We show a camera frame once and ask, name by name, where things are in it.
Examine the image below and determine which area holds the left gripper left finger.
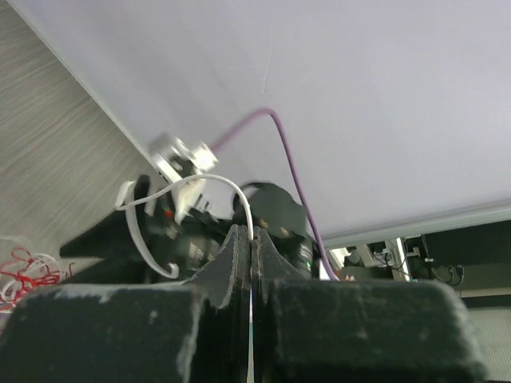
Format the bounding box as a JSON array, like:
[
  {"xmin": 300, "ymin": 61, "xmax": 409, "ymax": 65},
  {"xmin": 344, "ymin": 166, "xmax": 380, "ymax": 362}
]
[{"xmin": 0, "ymin": 224, "xmax": 252, "ymax": 383}]

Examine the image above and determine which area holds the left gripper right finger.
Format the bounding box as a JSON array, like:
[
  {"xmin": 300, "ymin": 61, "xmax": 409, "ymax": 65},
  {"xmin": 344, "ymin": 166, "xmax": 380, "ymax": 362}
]
[{"xmin": 252, "ymin": 228, "xmax": 488, "ymax": 382}]

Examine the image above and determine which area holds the red cable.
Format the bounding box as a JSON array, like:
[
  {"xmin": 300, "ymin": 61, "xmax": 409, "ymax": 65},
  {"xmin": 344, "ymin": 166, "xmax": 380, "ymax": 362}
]
[{"xmin": 0, "ymin": 246, "xmax": 77, "ymax": 288}]

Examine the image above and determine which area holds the white cable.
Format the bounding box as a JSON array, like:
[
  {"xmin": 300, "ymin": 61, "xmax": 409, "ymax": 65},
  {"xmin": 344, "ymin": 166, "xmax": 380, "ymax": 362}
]
[{"xmin": 0, "ymin": 173, "xmax": 256, "ymax": 383}]

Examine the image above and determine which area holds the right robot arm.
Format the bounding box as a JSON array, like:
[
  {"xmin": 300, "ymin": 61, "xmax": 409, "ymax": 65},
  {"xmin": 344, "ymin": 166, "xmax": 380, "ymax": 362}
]
[{"xmin": 60, "ymin": 182, "xmax": 327, "ymax": 284}]

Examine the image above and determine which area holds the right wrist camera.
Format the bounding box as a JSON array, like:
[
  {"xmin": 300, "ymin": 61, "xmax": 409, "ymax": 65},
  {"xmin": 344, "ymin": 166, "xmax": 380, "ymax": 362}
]
[{"xmin": 149, "ymin": 133, "xmax": 218, "ymax": 224}]

